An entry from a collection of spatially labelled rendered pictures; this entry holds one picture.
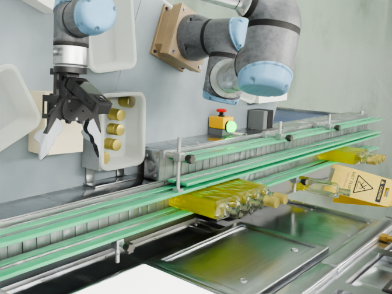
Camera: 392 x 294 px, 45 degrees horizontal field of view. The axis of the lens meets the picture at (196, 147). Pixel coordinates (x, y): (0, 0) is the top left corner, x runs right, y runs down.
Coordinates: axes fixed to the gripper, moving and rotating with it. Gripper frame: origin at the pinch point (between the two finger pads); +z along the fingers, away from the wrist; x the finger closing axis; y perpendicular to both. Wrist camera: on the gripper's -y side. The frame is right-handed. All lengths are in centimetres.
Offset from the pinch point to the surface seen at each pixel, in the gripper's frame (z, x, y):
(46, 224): 16.9, -1.1, 11.7
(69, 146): -0.6, -13.0, 20.9
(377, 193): 61, -387, 71
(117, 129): -4.8, -30.5, 22.3
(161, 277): 31.8, -26.0, -3.3
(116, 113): -9.6, -30.0, 22.5
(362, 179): 50, -387, 86
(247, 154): 5, -93, 18
